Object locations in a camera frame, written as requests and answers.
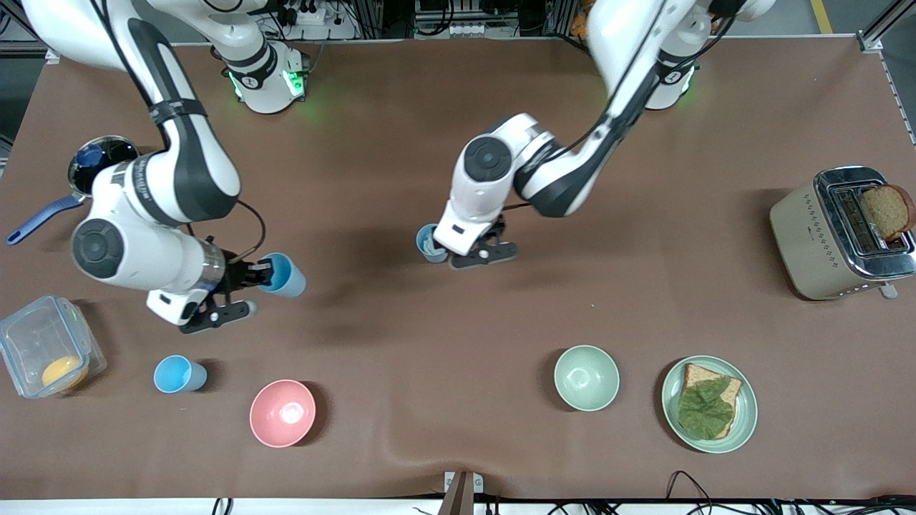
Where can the green lettuce leaf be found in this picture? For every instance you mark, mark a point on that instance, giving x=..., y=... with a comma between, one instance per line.
x=705, y=409

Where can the white power strip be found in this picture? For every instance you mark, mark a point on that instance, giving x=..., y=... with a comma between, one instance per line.
x=310, y=14

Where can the pink bowl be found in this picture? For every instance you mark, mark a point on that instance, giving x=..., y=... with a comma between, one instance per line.
x=282, y=413

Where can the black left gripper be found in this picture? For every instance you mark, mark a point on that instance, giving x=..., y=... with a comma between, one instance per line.
x=499, y=226

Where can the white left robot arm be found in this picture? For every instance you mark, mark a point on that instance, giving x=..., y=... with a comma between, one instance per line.
x=494, y=179

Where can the dark toasted bread slice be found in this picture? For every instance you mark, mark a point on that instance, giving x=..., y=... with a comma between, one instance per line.
x=887, y=211

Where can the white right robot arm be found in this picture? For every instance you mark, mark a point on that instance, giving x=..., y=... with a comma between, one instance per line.
x=186, y=179

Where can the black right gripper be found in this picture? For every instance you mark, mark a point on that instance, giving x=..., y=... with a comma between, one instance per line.
x=235, y=275

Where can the grey metal table bracket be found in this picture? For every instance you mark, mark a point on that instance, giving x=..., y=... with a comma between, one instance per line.
x=462, y=488

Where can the orange round food piece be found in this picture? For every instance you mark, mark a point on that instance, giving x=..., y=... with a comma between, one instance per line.
x=63, y=372

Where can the pale green bowl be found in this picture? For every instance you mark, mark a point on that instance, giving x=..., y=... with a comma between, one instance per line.
x=586, y=378

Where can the pale green plate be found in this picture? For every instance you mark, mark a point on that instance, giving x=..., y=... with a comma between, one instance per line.
x=744, y=415

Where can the light blue plastic cup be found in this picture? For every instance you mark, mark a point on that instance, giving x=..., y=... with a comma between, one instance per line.
x=426, y=239
x=290, y=279
x=177, y=375

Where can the dark blue round object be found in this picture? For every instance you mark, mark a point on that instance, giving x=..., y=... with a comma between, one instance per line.
x=90, y=155

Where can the brown bread slice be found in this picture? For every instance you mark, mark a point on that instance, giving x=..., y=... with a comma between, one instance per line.
x=730, y=390

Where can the bag of orange buns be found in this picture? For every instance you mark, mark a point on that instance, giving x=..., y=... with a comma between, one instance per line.
x=578, y=25

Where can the beige chrome toaster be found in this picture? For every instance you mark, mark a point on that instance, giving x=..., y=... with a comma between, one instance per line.
x=809, y=243

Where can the clear plastic container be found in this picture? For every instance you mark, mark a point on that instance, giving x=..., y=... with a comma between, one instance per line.
x=32, y=343

